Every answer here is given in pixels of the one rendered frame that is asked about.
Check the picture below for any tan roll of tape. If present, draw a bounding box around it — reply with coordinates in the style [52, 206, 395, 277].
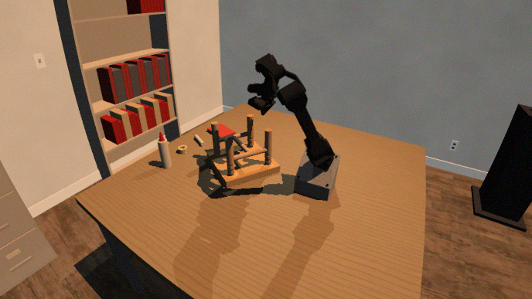
[178, 145, 188, 154]

